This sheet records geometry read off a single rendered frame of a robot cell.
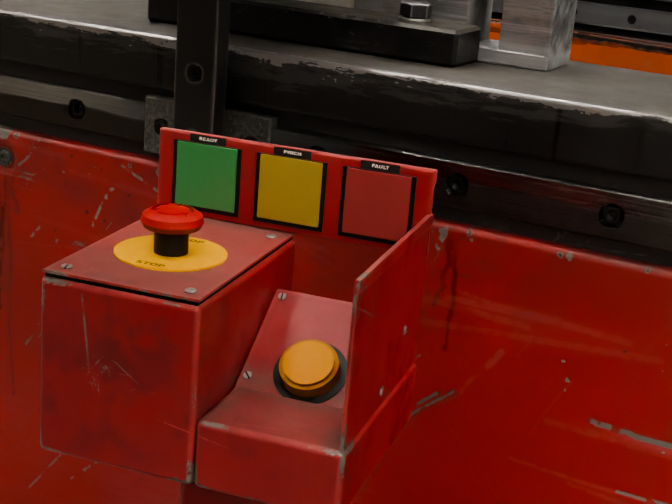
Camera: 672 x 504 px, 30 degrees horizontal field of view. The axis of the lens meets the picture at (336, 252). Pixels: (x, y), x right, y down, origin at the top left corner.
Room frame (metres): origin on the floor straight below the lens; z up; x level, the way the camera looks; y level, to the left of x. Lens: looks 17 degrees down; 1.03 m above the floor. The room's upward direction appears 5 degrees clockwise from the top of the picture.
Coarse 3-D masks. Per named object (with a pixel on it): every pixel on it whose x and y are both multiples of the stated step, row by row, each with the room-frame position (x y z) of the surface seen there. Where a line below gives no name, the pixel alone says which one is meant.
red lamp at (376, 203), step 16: (352, 176) 0.81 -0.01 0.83; (368, 176) 0.81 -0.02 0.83; (384, 176) 0.80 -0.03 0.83; (400, 176) 0.80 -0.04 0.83; (352, 192) 0.81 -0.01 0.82; (368, 192) 0.81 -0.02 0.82; (384, 192) 0.80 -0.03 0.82; (400, 192) 0.80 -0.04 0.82; (352, 208) 0.81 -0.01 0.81; (368, 208) 0.81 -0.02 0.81; (384, 208) 0.80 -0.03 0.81; (400, 208) 0.80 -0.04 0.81; (352, 224) 0.81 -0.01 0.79; (368, 224) 0.81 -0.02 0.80; (384, 224) 0.80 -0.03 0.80; (400, 224) 0.80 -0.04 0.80
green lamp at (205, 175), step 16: (192, 144) 0.84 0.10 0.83; (192, 160) 0.84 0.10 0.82; (208, 160) 0.84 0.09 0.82; (224, 160) 0.84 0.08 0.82; (176, 176) 0.85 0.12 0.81; (192, 176) 0.84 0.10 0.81; (208, 176) 0.84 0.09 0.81; (224, 176) 0.84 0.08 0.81; (176, 192) 0.85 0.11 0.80; (192, 192) 0.84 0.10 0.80; (208, 192) 0.84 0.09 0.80; (224, 192) 0.84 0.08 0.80; (208, 208) 0.84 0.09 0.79; (224, 208) 0.84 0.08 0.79
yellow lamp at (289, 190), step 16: (272, 160) 0.83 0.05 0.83; (288, 160) 0.82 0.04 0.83; (304, 160) 0.82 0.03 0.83; (272, 176) 0.83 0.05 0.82; (288, 176) 0.82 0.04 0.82; (304, 176) 0.82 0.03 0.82; (320, 176) 0.82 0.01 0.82; (272, 192) 0.83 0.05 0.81; (288, 192) 0.82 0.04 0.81; (304, 192) 0.82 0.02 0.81; (320, 192) 0.82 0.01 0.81; (272, 208) 0.83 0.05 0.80; (288, 208) 0.82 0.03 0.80; (304, 208) 0.82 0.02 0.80; (304, 224) 0.82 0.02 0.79
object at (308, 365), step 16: (288, 352) 0.73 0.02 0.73; (304, 352) 0.73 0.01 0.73; (320, 352) 0.73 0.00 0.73; (288, 368) 0.72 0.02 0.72; (304, 368) 0.72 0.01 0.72; (320, 368) 0.72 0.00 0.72; (336, 368) 0.72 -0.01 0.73; (288, 384) 0.72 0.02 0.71; (304, 384) 0.71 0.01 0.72; (320, 384) 0.72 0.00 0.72
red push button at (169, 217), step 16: (160, 208) 0.76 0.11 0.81; (176, 208) 0.76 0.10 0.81; (192, 208) 0.76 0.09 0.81; (144, 224) 0.75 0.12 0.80; (160, 224) 0.74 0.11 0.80; (176, 224) 0.74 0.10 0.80; (192, 224) 0.75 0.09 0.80; (160, 240) 0.75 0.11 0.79; (176, 240) 0.75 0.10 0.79; (176, 256) 0.75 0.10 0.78
